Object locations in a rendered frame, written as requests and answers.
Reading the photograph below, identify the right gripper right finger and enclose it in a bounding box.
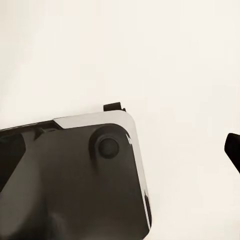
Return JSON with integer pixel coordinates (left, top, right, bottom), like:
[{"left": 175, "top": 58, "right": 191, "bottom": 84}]
[{"left": 224, "top": 133, "right": 240, "bottom": 173}]

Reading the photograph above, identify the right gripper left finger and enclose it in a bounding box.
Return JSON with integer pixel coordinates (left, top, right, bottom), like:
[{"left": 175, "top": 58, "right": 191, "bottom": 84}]
[{"left": 0, "top": 133, "right": 26, "bottom": 193}]

